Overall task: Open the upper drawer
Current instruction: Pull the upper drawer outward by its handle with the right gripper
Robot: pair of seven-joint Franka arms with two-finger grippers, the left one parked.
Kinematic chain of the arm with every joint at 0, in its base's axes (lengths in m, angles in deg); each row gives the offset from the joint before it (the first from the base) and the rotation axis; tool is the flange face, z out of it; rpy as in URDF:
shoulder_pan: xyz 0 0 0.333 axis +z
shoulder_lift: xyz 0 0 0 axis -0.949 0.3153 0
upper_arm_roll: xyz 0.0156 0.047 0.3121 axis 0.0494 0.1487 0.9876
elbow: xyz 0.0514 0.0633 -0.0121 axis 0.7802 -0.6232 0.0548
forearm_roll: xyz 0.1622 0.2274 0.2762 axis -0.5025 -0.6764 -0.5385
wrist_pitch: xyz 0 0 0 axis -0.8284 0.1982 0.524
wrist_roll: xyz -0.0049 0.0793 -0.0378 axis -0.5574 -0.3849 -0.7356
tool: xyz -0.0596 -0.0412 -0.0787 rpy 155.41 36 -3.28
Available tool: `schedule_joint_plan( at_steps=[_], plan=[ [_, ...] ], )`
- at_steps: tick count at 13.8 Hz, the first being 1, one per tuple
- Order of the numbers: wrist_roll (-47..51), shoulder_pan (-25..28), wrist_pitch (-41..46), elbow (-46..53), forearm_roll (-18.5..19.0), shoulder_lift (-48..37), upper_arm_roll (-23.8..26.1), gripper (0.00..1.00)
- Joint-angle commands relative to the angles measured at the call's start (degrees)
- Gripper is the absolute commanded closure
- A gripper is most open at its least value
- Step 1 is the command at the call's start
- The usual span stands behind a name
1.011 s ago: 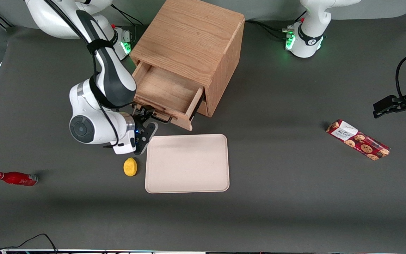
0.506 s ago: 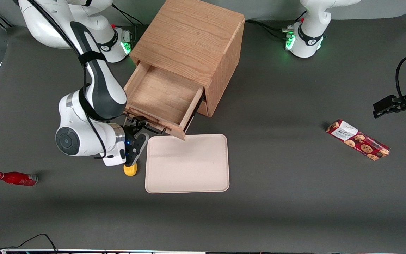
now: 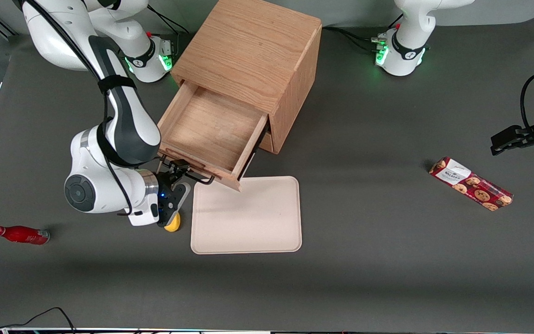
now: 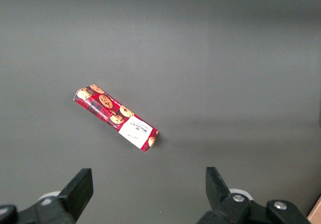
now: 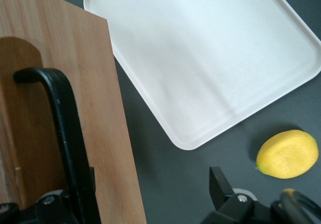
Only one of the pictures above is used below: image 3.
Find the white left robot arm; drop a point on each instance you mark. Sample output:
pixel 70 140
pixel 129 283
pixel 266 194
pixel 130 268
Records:
pixel 408 41

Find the oak wooden drawer cabinet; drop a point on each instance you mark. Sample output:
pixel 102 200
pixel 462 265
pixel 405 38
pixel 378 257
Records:
pixel 257 51

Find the yellow lemon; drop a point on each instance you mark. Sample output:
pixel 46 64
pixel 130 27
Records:
pixel 173 226

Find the red tartan cookie box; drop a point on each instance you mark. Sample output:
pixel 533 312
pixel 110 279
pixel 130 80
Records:
pixel 473 185

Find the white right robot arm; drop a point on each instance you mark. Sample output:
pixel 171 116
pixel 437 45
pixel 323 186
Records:
pixel 128 130

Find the beige rectangular tray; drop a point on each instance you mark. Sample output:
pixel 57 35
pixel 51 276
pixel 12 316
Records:
pixel 246 220

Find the red bottle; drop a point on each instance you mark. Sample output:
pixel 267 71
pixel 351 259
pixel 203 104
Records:
pixel 21 234

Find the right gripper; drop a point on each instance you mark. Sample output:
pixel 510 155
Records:
pixel 163 178

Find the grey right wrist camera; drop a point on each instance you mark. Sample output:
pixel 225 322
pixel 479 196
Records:
pixel 174 202

